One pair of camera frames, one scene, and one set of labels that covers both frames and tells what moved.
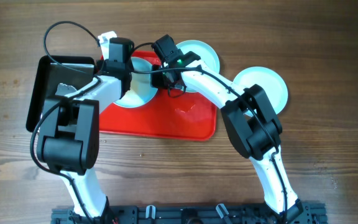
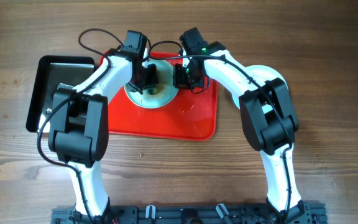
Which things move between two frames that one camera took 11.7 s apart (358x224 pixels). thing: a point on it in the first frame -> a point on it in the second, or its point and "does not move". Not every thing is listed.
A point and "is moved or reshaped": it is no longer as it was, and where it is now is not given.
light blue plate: [202, 50] is moved or reshaped
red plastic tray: [171, 114] does not move
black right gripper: [156, 82] -> [179, 81]
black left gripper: [100, 65] -> [151, 79]
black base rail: [302, 212] does not move
